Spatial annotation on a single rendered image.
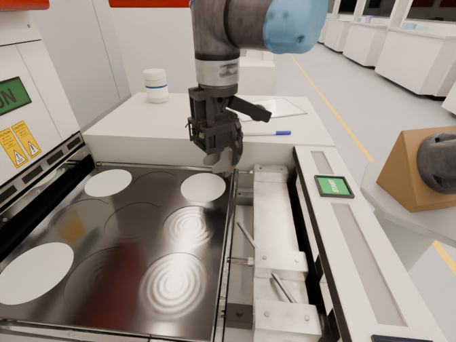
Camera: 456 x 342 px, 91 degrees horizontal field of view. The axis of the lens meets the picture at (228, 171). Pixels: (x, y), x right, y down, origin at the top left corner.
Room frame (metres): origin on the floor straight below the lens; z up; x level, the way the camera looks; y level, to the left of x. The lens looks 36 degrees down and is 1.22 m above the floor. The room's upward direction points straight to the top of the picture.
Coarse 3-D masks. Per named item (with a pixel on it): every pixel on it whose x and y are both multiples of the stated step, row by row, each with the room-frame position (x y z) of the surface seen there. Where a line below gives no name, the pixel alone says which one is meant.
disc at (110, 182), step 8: (96, 176) 0.42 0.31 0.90; (104, 176) 0.42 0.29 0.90; (112, 176) 0.42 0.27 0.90; (120, 176) 0.42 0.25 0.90; (128, 176) 0.42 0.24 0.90; (88, 184) 0.40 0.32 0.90; (96, 184) 0.40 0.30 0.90; (104, 184) 0.40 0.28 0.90; (112, 184) 0.40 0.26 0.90; (120, 184) 0.40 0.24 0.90; (128, 184) 0.40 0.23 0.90; (88, 192) 0.37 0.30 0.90; (96, 192) 0.37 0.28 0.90; (104, 192) 0.37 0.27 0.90; (112, 192) 0.37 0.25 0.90
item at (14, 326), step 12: (0, 324) 0.11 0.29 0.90; (12, 324) 0.11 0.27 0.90; (24, 324) 0.11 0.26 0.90; (36, 324) 0.12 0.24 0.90; (24, 336) 0.10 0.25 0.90; (36, 336) 0.10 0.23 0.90; (48, 336) 0.10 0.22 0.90; (60, 336) 0.10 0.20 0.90; (72, 336) 0.10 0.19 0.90; (84, 336) 0.10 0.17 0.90; (96, 336) 0.10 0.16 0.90; (108, 336) 0.10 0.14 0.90; (120, 336) 0.10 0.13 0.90; (132, 336) 0.10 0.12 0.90; (144, 336) 0.10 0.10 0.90
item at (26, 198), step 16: (64, 160) 0.43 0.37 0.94; (80, 160) 0.46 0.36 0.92; (48, 176) 0.37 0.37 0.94; (80, 176) 0.46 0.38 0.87; (32, 192) 0.33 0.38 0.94; (64, 192) 0.40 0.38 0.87; (0, 208) 0.28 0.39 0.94; (16, 208) 0.29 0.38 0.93; (48, 208) 0.35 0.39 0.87; (0, 224) 0.25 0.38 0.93; (32, 224) 0.30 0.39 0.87; (16, 240) 0.26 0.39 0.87; (0, 256) 0.23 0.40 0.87
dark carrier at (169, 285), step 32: (128, 192) 0.37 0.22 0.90; (160, 192) 0.37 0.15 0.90; (224, 192) 0.37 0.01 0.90; (64, 224) 0.28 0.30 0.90; (96, 224) 0.28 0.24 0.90; (128, 224) 0.28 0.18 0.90; (160, 224) 0.28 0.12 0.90; (192, 224) 0.28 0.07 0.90; (224, 224) 0.28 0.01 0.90; (96, 256) 0.21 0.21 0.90; (128, 256) 0.21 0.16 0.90; (160, 256) 0.21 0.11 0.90; (192, 256) 0.21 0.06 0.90; (64, 288) 0.16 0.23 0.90; (96, 288) 0.16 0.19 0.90; (128, 288) 0.16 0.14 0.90; (160, 288) 0.16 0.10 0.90; (192, 288) 0.16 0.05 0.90; (32, 320) 0.12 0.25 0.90; (64, 320) 0.12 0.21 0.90; (96, 320) 0.12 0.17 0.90; (128, 320) 0.12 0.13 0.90; (160, 320) 0.12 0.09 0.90; (192, 320) 0.12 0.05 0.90
